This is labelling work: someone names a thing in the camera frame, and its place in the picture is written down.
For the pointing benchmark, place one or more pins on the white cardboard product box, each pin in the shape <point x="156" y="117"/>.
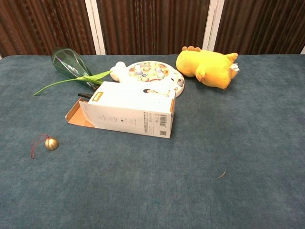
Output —
<point x="128" y="112"/>

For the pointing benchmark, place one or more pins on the green glass vase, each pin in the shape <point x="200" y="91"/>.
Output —
<point x="68" y="64"/>

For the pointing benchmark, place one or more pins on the white partition frame post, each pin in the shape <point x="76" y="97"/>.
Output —
<point x="95" y="26"/>
<point x="213" y="23"/>

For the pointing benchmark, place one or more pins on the yellow plush dinosaur toy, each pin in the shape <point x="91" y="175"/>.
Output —
<point x="207" y="69"/>

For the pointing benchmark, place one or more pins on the small curved straw fragment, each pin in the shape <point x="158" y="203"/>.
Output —
<point x="222" y="174"/>

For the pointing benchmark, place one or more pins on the green artificial leaf stem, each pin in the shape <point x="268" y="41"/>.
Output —
<point x="71" y="81"/>

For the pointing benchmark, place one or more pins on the small black stick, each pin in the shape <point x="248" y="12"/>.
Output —
<point x="84" y="95"/>

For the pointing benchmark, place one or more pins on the white round fishing toy board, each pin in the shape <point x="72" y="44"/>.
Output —
<point x="147" y="71"/>

